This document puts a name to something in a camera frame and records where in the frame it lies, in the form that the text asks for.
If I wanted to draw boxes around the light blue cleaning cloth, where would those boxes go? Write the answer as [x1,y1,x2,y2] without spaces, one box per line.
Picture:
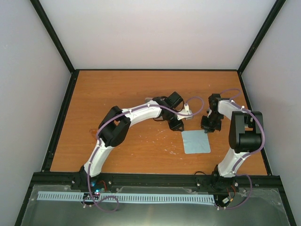
[182,130,211,154]

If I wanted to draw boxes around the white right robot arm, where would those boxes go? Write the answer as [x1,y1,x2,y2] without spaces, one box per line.
[200,94,265,178]

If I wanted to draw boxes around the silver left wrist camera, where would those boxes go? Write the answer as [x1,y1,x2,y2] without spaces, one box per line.
[182,103,193,120]

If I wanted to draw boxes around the pink sunglasses case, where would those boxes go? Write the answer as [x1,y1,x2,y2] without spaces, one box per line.
[144,97,154,103]

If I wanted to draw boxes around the orange sunglasses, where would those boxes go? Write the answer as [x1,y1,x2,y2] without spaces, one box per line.
[89,129,98,140]

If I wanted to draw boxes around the light blue cable duct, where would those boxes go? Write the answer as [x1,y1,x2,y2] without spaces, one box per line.
[36,191,215,205]

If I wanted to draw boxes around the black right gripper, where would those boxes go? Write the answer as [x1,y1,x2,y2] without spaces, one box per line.
[201,112,223,134]

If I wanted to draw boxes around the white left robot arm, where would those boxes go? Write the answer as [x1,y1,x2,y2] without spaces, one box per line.
[80,92,184,190]

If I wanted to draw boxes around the black enclosure frame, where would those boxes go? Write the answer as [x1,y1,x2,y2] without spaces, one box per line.
[15,0,285,226]

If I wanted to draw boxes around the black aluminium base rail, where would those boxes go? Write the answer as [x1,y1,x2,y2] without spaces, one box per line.
[29,172,284,194]

